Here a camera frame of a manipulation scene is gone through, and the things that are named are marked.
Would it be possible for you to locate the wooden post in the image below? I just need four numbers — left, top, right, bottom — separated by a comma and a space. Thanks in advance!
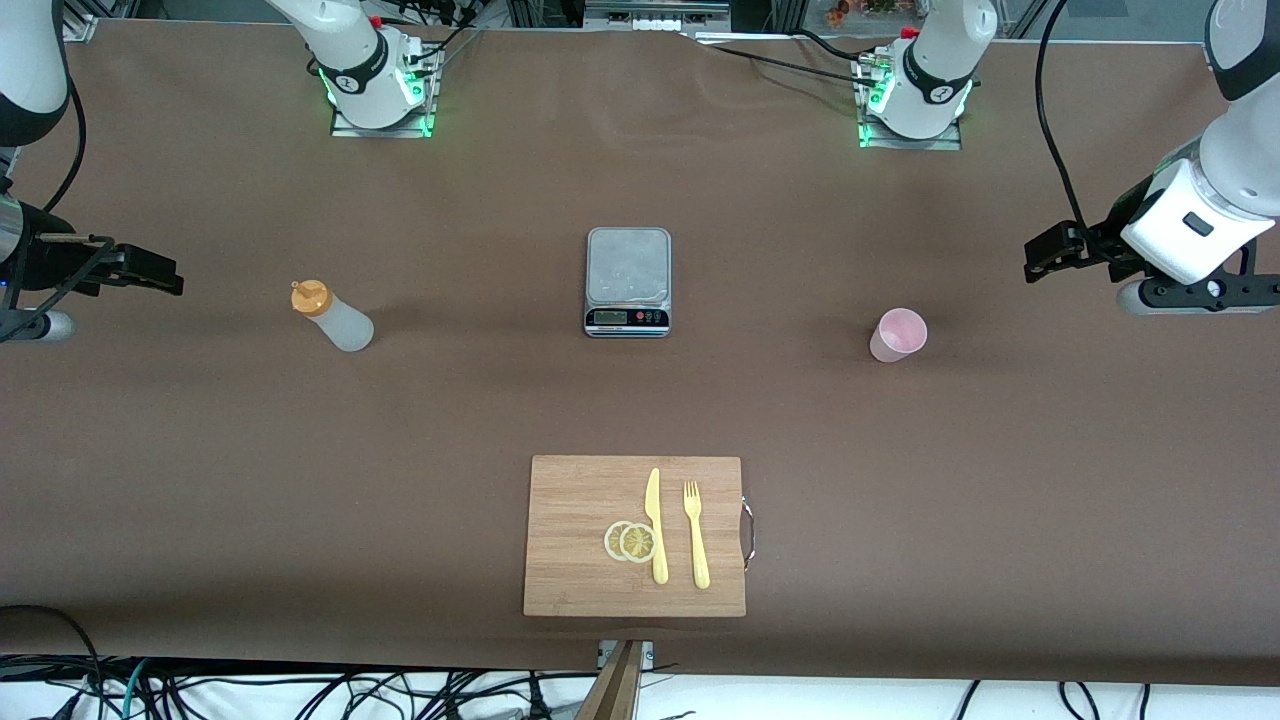
575, 640, 646, 720

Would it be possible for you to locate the thick black cable loop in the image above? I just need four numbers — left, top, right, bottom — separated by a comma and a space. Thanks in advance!
0, 604, 106, 701

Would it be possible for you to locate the translucent squeeze bottle orange cap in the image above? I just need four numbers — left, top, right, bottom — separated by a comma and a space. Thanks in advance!
290, 279, 376, 353

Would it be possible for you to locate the bamboo cutting board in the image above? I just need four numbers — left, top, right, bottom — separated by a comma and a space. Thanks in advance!
523, 455, 756, 618

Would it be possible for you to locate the pink plastic cup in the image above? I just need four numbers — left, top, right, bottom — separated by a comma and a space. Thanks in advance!
869, 308, 929, 364

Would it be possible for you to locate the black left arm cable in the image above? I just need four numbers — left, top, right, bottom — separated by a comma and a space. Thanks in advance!
1034, 0, 1093, 237

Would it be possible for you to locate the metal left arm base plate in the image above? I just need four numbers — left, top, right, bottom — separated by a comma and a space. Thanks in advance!
857, 60, 964, 152

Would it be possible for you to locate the aluminium frame rail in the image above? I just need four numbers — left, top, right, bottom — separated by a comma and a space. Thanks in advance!
583, 0, 733, 31

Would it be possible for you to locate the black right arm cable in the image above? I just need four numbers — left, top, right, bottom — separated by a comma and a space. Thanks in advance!
40, 80, 89, 216

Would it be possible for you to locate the long black cable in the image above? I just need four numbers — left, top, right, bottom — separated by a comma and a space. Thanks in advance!
690, 33, 886, 89

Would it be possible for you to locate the silver digital kitchen scale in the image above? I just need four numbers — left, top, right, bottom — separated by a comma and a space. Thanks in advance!
584, 227, 673, 339

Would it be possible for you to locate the brown table cover sheet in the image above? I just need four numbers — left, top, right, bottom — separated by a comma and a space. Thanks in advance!
0, 18, 1280, 691

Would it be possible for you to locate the yellow plastic knife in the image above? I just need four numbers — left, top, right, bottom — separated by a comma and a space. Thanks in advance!
644, 467, 670, 586

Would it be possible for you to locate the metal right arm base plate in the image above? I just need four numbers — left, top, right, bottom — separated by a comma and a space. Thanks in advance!
330, 45, 442, 139

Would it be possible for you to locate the yellow plastic fork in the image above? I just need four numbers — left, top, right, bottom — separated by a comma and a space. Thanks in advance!
682, 480, 712, 590

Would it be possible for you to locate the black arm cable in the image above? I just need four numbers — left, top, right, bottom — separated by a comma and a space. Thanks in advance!
40, 80, 89, 216
1034, 0, 1093, 237

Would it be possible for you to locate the teal cable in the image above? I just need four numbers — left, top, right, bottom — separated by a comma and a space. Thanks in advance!
118, 658, 153, 720

